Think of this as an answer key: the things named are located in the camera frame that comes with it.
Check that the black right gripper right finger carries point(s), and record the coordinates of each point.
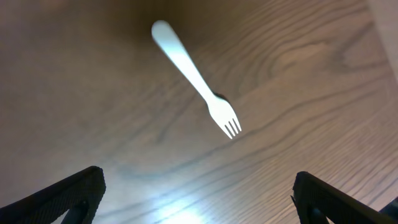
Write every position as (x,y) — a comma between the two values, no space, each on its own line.
(318,202)

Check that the white plastic fork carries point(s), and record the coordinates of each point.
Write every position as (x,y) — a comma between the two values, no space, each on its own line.
(219,108)

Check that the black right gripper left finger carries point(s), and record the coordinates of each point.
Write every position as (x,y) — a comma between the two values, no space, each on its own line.
(77,196)

